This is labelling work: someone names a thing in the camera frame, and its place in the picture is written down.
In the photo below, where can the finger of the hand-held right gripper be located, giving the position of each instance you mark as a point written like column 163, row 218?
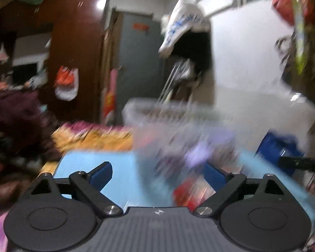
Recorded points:
column 304, row 163

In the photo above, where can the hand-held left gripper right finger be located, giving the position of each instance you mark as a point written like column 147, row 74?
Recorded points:
column 212, row 176

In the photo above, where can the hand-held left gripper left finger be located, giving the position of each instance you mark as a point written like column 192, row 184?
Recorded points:
column 102, row 174

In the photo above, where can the white plastic basket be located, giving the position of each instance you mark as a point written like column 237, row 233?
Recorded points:
column 170, row 113

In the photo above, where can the blue plastic container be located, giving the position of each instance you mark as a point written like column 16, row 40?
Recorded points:
column 277, row 149

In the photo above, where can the orange plastic bag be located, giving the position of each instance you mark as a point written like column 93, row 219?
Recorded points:
column 66, row 82

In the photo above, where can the maroon cloth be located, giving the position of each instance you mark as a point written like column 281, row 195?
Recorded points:
column 18, row 120

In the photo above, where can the metal crutches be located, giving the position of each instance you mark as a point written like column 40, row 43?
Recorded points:
column 173, row 81

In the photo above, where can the olive hanging bag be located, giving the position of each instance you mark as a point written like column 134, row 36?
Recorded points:
column 309, row 57

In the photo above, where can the grey door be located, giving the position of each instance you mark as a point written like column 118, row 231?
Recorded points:
column 139, row 63

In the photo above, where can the brown wooden wardrobe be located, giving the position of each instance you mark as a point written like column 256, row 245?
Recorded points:
column 65, row 50

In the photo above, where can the white blue plastic bag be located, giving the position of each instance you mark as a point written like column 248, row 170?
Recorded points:
column 186, row 31

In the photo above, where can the small white plastic bag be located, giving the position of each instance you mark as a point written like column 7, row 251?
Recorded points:
column 2, row 55

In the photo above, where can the red hanging bag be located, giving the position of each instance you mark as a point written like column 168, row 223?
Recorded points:
column 286, row 5

